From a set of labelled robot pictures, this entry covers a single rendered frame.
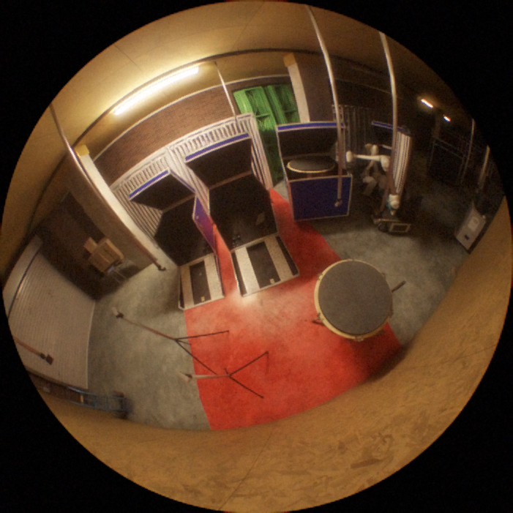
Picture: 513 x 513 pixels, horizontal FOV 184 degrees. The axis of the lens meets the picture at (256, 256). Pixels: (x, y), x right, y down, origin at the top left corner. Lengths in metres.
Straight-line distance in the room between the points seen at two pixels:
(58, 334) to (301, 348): 5.64
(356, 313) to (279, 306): 1.15
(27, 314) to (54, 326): 0.91
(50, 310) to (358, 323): 6.12
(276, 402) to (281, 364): 0.49
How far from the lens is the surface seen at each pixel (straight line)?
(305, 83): 3.64
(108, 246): 5.53
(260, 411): 2.14
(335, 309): 1.28
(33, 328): 5.44
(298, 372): 2.00
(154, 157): 3.99
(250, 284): 2.33
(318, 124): 2.58
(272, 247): 2.51
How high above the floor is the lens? 1.99
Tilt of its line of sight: 49 degrees down
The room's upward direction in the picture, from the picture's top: 22 degrees counter-clockwise
